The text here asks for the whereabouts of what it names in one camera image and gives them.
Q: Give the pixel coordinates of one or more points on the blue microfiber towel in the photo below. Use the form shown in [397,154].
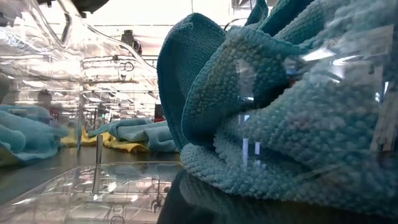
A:
[28,137]
[146,132]
[280,140]

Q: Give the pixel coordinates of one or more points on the yellow microfiber towel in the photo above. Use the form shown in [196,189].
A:
[124,145]
[6,158]

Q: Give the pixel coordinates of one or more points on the clear plastic bin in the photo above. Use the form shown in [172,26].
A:
[93,186]

